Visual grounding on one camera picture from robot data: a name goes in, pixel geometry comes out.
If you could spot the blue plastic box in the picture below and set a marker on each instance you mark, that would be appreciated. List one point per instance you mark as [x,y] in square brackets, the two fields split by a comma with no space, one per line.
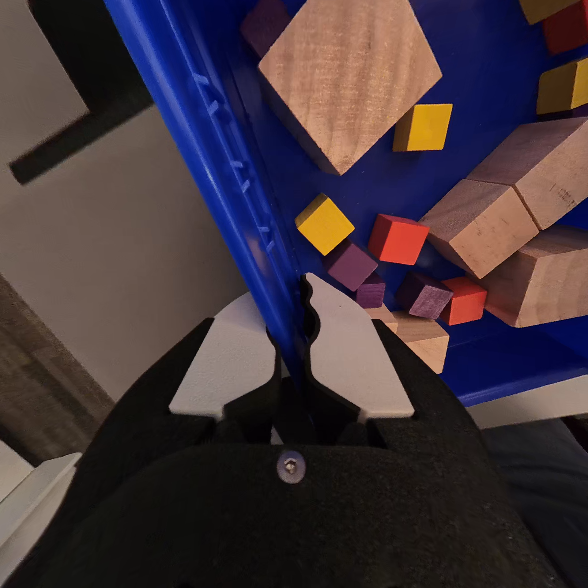
[482,59]

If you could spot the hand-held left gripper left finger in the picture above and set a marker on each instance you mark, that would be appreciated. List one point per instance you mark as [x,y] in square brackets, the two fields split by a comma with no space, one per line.
[225,363]

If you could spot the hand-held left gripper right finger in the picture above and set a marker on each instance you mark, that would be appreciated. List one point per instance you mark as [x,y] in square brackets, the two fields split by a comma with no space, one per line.
[358,367]

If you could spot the pile of wooden cubes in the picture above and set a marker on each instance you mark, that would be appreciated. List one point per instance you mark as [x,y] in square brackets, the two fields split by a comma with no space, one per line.
[349,78]

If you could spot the person's dark jacket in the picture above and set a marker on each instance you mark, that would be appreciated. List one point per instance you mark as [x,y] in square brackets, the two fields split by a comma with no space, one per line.
[542,496]

